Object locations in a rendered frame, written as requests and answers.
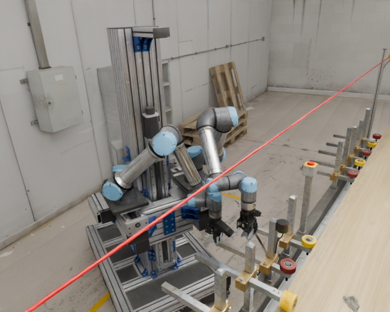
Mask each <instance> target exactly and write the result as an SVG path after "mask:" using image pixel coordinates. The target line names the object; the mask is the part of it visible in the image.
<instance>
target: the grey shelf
mask: <svg viewBox="0 0 390 312"><path fill-rule="evenodd" d="M167 64H168V67H167ZM97 71H98V79H99V83H100V91H101V95H102V103H103V110H104V115H105V122H106V130H107V134H108V142H109V146H110V141H112V140H115V139H121V138H122V137H121V128H120V123H119V115H118V107H117V101H116V93H115V85H114V79H113V71H112V66H107V67H101V68H97ZM162 71H163V86H164V95H165V111H166V119H167V124H171V125H174V122H173V105H172V95H171V77H170V60H162ZM169 91H170V93H169ZM110 154H111V149H110ZM169 159H170V161H171V160H173V159H174V161H175V162H174V164H176V157H175V155H173V152H172V153H171V154H170V155H169ZM111 161H112V156H111ZM112 166H113V161H112Z"/></svg>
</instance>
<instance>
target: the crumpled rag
mask: <svg viewBox="0 0 390 312"><path fill-rule="evenodd" d="M342 299H343V301H344V303H345V304H347V306H348V307H349V308H350V309H352V310H353V311H355V310H357V311H358V309H359V307H360V305H359V304H358V298H357V297H355V296H354V295H351V296H349V297H348V296H347V295H344V296H343V298H342Z"/></svg>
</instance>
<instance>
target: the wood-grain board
mask: <svg viewBox="0 0 390 312"><path fill-rule="evenodd" d="M288 291H289V292H292V293H294V294H296V295H298V301H297V305H296V307H295V310H294V312H390V126H388V127H387V128H386V130H385V132H384V133H383V135H382V136H381V138H380V140H379V141H378V143H377V145H376V147H375V148H374V149H373V151H372V153H371V155H370V156H369V158H368V160H367V161H366V163H365V164H364V166H363V168H362V169H361V171H360V172H359V174H358V176H357V177H356V179H355V181H354V182H353V184H352V185H351V187H350V189H349V190H348V192H347V194H346V195H345V197H344V199H343V200H342V202H341V204H340V205H339V207H338V208H337V210H336V212H335V213H334V215H333V216H332V219H331V220H330V221H329V223H328V225H327V227H326V228H325V230H324V231H323V233H322V235H321V236H320V238H319V240H318V241H317V243H316V244H315V246H314V248H313V249H312V251H311V252H310V254H309V256H308V257H307V259H306V261H305V262H304V264H303V265H302V267H301V269H300V270H299V272H298V274H297V276H296V277H295V279H294V280H293V282H292V284H291V285H290V287H289V288H288ZM344 295H347V296H348V297H349V296H351V295H354V296H355V297H357V298H358V304H359V305H360V307H359V309H358V311H357V310H355V311H353V310H352V309H350V308H349V307H348V306H347V304H345V303H344V301H343V299H342V298H343V296H344Z"/></svg>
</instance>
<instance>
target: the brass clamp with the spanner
mask: <svg viewBox="0 0 390 312"><path fill-rule="evenodd" d="M277 260H279V256H278V254H277V253H276V254H275V258H274V259H271V258H268V257H267V256H266V257H265V258H264V259H263V260H262V262H261V263H260V265H259V271H260V272H262V273H263V274H265V275H268V274H269V273H270V271H271V265H272V264H273V262H274V263H277ZM264 262H267V266H264V265H263V263H264Z"/></svg>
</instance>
